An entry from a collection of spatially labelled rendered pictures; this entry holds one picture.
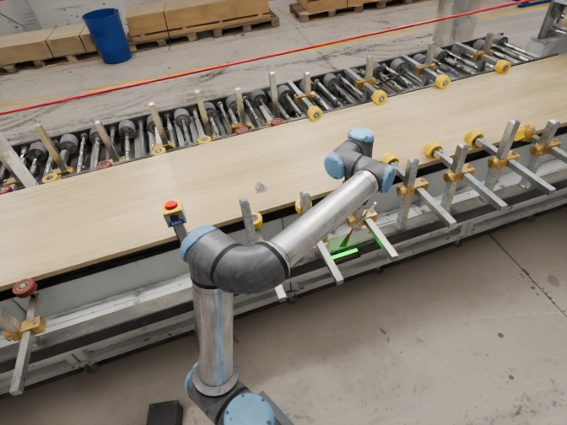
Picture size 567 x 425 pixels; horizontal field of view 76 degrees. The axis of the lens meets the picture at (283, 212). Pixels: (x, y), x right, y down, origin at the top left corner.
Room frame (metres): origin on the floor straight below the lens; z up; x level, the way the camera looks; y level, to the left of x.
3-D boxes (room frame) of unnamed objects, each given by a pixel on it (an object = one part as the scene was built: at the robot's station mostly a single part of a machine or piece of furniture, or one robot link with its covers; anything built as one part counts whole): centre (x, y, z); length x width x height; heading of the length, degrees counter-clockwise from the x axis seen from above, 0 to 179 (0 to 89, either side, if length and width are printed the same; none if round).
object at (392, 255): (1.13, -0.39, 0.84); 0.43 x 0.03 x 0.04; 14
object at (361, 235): (1.15, -0.32, 0.75); 0.26 x 0.01 x 0.10; 104
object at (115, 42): (6.40, 2.43, 0.36); 0.59 x 0.57 x 0.73; 9
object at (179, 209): (1.00, 0.40, 1.18); 0.07 x 0.07 x 0.08; 14
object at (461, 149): (1.30, -0.82, 0.88); 0.03 x 0.03 x 0.48; 14
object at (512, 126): (1.36, -1.07, 0.93); 0.03 x 0.03 x 0.48; 14
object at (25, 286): (0.98, 1.11, 0.85); 0.08 x 0.08 x 0.11
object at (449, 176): (1.31, -0.85, 0.95); 0.13 x 0.06 x 0.05; 104
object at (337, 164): (1.01, -0.23, 1.32); 0.12 x 0.12 x 0.09; 44
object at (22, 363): (0.79, 1.07, 0.81); 0.43 x 0.03 x 0.04; 14
